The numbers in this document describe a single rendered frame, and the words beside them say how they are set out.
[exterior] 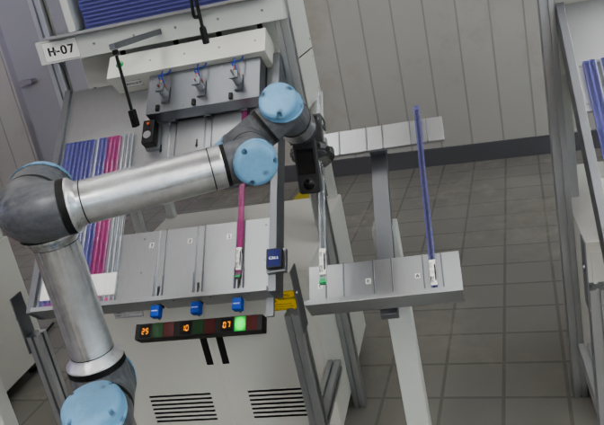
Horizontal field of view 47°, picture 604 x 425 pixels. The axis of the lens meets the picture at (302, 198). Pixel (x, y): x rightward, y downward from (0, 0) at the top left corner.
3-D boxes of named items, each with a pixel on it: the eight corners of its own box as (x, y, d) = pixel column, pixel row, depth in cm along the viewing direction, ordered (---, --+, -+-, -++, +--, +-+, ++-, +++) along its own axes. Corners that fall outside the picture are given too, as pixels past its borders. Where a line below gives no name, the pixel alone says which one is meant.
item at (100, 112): (277, 163, 192) (271, 154, 187) (66, 193, 208) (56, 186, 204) (279, 65, 206) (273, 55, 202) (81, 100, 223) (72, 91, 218)
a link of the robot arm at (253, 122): (211, 155, 126) (258, 116, 125) (208, 143, 136) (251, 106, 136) (240, 187, 128) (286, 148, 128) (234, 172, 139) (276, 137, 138)
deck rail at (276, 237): (283, 297, 175) (275, 290, 169) (275, 298, 175) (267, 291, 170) (286, 65, 206) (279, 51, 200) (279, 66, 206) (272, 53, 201)
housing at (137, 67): (279, 79, 205) (264, 49, 193) (129, 104, 218) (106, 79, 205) (280, 57, 209) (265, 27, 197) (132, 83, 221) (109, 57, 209)
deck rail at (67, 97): (46, 319, 192) (31, 313, 186) (39, 320, 192) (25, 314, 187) (81, 101, 223) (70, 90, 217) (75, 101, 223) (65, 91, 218)
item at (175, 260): (272, 291, 174) (268, 287, 171) (40, 312, 190) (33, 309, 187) (273, 220, 182) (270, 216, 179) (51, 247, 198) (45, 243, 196)
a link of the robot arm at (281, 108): (245, 100, 130) (280, 70, 129) (262, 120, 140) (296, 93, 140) (270, 129, 127) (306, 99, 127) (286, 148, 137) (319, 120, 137)
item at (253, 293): (275, 298, 175) (266, 290, 169) (46, 319, 192) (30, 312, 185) (275, 294, 176) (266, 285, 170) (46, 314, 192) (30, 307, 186)
